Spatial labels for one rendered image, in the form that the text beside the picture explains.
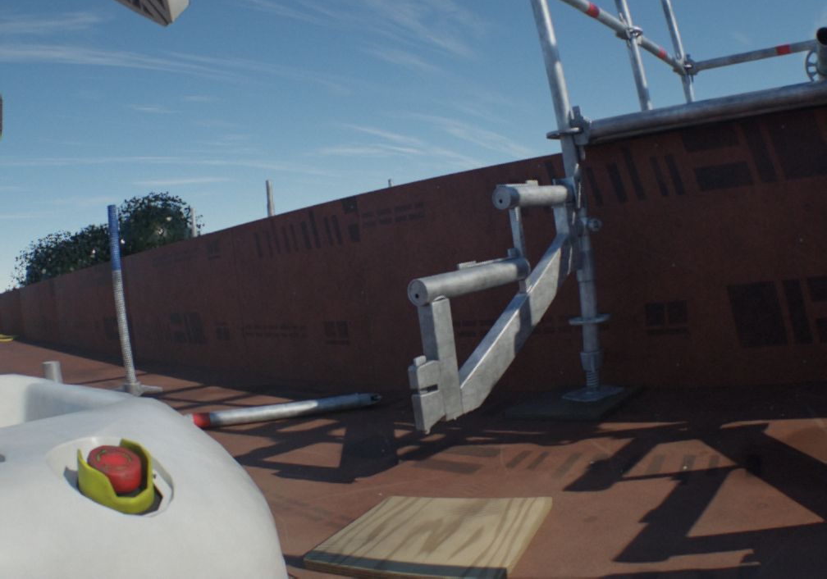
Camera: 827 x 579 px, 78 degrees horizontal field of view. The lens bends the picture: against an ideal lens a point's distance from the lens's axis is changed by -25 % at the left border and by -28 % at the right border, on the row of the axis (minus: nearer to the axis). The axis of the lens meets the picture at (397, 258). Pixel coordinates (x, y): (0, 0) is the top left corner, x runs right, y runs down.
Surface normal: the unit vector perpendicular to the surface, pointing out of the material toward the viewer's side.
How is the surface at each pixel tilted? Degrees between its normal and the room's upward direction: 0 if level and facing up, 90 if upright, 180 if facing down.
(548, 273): 90
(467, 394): 90
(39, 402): 70
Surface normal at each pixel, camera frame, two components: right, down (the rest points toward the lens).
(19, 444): -0.11, -0.99
